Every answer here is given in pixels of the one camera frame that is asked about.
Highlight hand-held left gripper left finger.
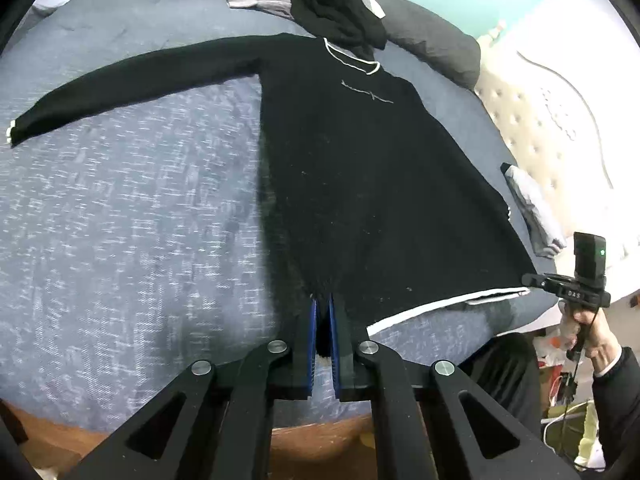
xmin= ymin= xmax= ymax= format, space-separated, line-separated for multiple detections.
xmin=62 ymin=299 xmax=322 ymax=480

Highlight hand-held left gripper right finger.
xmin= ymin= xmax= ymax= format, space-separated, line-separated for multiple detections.
xmin=330 ymin=295 xmax=578 ymax=480

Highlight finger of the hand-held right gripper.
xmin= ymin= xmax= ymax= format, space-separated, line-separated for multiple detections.
xmin=521 ymin=272 xmax=556 ymax=292

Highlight black sweater with white trim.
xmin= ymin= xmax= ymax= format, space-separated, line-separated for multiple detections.
xmin=7 ymin=32 xmax=536 ymax=357

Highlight person's right forearm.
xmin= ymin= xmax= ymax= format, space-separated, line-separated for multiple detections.
xmin=592 ymin=347 xmax=640 ymax=471

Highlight folded grey clothes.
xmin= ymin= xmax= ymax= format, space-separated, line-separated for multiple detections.
xmin=501 ymin=162 xmax=567 ymax=260

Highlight person's right hand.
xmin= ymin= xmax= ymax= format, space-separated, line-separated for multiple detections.
xmin=557 ymin=307 xmax=622 ymax=375

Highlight person's black trouser leg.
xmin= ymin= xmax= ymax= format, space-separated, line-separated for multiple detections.
xmin=465 ymin=332 xmax=544 ymax=438

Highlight white padded headboard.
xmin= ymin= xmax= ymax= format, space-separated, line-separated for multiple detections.
xmin=475 ymin=20 xmax=640 ymax=306

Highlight bed with blue bedspread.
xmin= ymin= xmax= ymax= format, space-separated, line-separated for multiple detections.
xmin=0 ymin=0 xmax=566 ymax=433

